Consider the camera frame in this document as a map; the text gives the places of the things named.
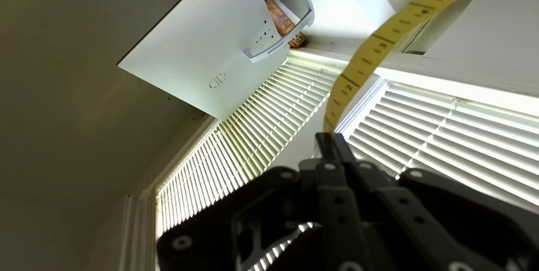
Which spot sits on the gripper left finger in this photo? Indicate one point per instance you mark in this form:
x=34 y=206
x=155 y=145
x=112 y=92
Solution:
x=332 y=203

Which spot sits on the window with white blinds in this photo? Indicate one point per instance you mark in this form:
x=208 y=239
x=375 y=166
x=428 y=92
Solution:
x=454 y=140
x=252 y=136

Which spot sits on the orange printed box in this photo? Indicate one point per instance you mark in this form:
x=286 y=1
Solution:
x=281 y=20

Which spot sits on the yellow measuring tape ribbon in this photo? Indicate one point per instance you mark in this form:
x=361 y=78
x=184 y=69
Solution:
x=379 y=45

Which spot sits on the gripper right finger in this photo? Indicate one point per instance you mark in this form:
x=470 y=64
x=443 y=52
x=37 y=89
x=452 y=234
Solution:
x=454 y=212

